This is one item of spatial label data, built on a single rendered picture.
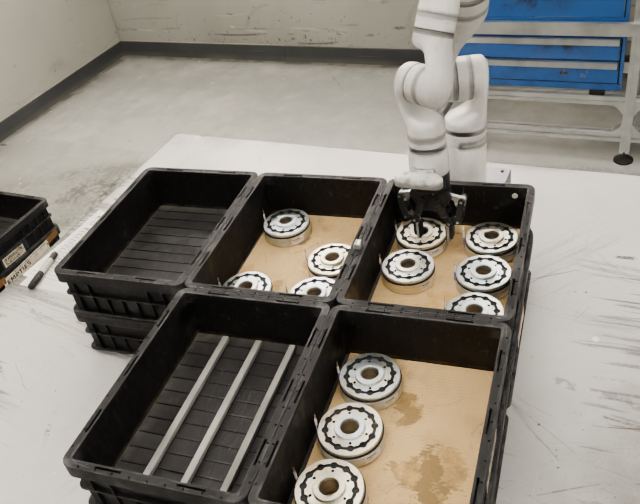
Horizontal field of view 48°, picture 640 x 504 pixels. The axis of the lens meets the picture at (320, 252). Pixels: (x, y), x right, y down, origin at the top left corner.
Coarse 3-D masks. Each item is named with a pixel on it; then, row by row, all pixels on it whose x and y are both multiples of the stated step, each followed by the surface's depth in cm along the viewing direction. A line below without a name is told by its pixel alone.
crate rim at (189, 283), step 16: (272, 176) 161; (288, 176) 160; (304, 176) 158; (320, 176) 157; (336, 176) 156; (352, 176) 156; (240, 208) 152; (368, 208) 145; (224, 224) 148; (368, 224) 141; (208, 256) 140; (352, 256) 133; (192, 272) 137; (208, 288) 132; (224, 288) 132; (240, 288) 131; (336, 288) 127; (336, 304) 126
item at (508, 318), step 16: (384, 192) 149; (528, 192) 141; (528, 208) 137; (528, 224) 133; (368, 240) 137; (352, 272) 132; (512, 272) 123; (512, 288) 122; (352, 304) 123; (368, 304) 122; (384, 304) 122; (512, 304) 117; (496, 320) 115; (512, 320) 115
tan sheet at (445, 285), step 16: (464, 240) 148; (448, 256) 145; (464, 256) 144; (448, 272) 141; (384, 288) 140; (432, 288) 138; (448, 288) 137; (400, 304) 136; (416, 304) 135; (432, 304) 135
